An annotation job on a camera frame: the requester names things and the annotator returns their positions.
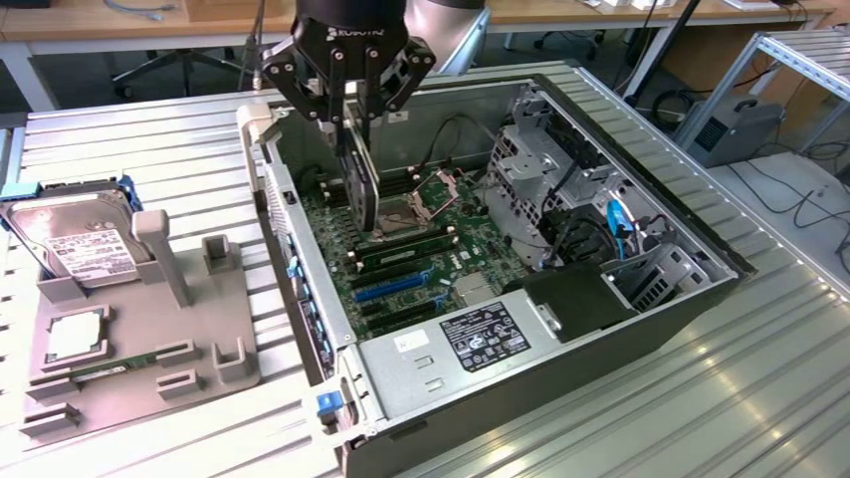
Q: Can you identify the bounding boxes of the green motherboard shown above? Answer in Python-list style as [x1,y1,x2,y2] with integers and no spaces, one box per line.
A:
[302,166,533,340]

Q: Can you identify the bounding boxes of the green RAM stick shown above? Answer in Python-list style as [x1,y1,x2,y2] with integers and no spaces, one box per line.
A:
[30,348,165,388]
[357,240,462,274]

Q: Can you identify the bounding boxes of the metal socket cover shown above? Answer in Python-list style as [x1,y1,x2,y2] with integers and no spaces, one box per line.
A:
[410,167,461,221]

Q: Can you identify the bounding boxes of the light blue network cable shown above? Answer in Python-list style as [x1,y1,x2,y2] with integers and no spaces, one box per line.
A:
[105,0,181,22]

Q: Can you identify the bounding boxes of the black looped wire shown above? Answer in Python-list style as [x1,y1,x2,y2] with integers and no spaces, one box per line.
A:
[424,114,498,171]

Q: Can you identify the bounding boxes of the grey unit with handle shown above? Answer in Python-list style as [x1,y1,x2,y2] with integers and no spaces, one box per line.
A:
[690,94,787,169]

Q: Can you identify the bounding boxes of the grey parts rack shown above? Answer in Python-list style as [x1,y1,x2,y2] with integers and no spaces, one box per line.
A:
[17,208,265,452]

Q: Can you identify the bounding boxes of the silver metal disk bay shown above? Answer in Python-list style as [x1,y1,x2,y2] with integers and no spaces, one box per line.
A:
[486,83,644,210]

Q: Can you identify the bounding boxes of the silver power supply unit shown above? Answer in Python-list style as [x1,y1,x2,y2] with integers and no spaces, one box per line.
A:
[342,287,568,424]

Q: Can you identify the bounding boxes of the silver hard disk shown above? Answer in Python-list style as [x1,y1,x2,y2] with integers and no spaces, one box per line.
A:
[2,191,143,291]

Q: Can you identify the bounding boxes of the black office chair base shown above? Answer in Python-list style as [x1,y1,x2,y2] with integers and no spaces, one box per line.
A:
[109,47,262,100]
[504,28,608,64]

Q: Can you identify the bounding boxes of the silver CPU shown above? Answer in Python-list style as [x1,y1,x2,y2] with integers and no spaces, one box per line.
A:
[45,312,110,363]

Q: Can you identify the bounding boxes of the perforated metal disk bay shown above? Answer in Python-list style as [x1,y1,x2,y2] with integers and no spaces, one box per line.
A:
[601,243,706,313]

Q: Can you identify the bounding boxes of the brown cardboard box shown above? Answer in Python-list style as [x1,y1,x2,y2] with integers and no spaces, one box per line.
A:
[182,0,294,24]

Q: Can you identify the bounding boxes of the wooden top desk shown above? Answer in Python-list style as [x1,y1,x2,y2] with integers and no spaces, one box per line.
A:
[0,0,840,114]

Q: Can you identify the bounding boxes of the black open PC case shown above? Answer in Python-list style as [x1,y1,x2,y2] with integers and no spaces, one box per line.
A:
[237,73,759,478]

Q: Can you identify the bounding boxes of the blue flat wire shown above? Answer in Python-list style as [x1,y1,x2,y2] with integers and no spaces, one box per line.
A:
[604,197,634,261]

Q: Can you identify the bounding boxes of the CPU socket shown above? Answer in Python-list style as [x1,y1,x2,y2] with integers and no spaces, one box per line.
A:
[377,197,430,243]

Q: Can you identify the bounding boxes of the aluminium profile frame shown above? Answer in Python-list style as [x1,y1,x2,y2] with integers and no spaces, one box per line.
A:
[674,28,850,155]

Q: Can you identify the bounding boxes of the long black expansion slot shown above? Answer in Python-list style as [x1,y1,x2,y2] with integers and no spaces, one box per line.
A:
[364,300,441,334]

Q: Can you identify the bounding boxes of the black coiled cable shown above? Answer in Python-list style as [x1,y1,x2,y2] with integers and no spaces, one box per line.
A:
[653,88,694,126]

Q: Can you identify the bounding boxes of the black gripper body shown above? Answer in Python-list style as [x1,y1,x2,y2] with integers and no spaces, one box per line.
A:
[292,0,413,86]

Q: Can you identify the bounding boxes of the black plastic duct box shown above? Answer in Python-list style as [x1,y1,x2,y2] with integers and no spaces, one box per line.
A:
[502,262,637,345]

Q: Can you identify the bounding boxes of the graphics card with fan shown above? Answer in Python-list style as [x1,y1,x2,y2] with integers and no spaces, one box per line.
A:
[324,92,386,234]

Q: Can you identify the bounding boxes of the blue expansion slot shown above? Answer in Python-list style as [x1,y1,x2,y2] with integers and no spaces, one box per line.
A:
[354,275,428,304]

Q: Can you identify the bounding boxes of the silver chipset heatsink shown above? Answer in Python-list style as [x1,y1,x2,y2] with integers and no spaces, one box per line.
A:
[452,275,498,306]

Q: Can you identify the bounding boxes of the black slanted pole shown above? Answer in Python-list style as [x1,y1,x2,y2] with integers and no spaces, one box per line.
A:
[624,0,705,99]

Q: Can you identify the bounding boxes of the white boxes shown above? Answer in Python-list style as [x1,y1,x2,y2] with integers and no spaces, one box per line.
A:
[584,0,680,11]

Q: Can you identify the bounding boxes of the blue disk carrier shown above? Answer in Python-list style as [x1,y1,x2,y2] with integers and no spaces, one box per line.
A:
[0,167,146,235]

